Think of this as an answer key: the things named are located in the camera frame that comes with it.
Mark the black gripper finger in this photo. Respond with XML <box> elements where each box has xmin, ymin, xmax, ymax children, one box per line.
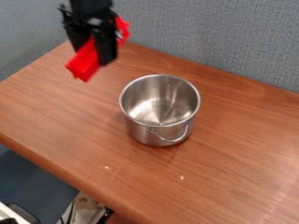
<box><xmin>94</xmin><ymin>24</ymin><xmax>118</xmax><ymax>66</ymax></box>
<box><xmin>64</xmin><ymin>22</ymin><xmax>91</xmax><ymax>51</ymax></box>

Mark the metal pot with handle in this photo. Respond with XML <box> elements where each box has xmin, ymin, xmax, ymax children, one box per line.
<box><xmin>119</xmin><ymin>73</ymin><xmax>202</xmax><ymax>147</ymax></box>

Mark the white object at corner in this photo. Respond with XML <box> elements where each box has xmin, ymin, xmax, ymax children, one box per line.
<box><xmin>0</xmin><ymin>202</ymin><xmax>40</xmax><ymax>224</ymax></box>

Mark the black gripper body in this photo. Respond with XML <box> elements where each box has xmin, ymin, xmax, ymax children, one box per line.
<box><xmin>59</xmin><ymin>0</ymin><xmax>118</xmax><ymax>28</ymax></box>

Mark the table leg frame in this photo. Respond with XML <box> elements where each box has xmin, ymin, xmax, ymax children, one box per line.
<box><xmin>56</xmin><ymin>192</ymin><xmax>114</xmax><ymax>224</ymax></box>

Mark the red star-shaped block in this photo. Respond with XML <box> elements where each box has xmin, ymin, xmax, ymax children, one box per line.
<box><xmin>66</xmin><ymin>15</ymin><xmax>131</xmax><ymax>82</ymax></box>

